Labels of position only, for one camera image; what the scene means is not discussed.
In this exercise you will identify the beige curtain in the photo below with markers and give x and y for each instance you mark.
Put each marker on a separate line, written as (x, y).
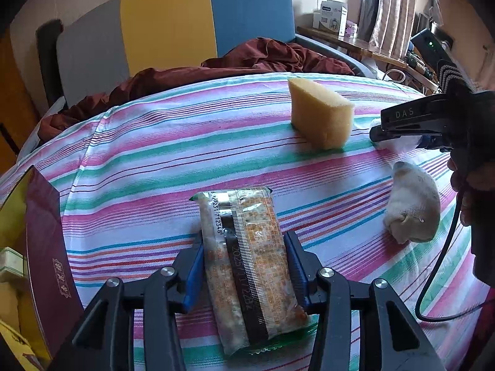
(388, 11)

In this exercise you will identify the white plastic bag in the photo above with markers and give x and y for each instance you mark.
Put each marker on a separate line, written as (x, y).
(398, 146)

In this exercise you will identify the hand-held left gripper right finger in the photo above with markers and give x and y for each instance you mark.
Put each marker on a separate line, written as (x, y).
(297, 278)

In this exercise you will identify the person's right hand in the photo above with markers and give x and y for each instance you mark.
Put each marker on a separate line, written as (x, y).
(462, 177)

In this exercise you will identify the maroon gift box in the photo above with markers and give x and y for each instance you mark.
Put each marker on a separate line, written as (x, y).
(50, 247)

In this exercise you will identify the grey yellow blue sofa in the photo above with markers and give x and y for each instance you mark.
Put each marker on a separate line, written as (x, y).
(166, 27)

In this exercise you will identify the black power adapter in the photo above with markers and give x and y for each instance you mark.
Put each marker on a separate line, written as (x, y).
(429, 44)

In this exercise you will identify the wooden side table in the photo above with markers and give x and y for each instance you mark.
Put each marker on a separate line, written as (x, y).
(363, 48)

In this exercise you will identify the wooden wardrobe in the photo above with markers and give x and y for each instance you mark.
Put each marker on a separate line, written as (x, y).
(15, 96)

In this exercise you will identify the maroon blanket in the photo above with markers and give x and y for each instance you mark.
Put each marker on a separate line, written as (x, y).
(270, 56)

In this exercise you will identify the white rolled sock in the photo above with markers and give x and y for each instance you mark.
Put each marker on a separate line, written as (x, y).
(413, 201)

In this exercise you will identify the snack packet with dark stripe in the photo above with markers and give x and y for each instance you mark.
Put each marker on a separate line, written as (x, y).
(220, 278)

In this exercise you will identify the green patterned carton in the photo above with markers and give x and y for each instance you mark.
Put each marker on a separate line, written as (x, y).
(11, 264)

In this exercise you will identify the small pink box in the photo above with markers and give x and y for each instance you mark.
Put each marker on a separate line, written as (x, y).
(352, 30)

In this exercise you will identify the white and blue carton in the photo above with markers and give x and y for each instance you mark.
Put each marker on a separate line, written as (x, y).
(330, 17)

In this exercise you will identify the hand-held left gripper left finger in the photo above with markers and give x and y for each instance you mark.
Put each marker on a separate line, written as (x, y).
(193, 278)

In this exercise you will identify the striped tablecloth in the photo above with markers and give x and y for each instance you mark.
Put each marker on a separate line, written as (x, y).
(154, 154)

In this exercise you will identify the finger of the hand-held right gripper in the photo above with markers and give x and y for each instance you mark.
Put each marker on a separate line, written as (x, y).
(394, 134)

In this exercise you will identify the yellow sponge wedge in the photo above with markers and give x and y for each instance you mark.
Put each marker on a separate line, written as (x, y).
(321, 116)

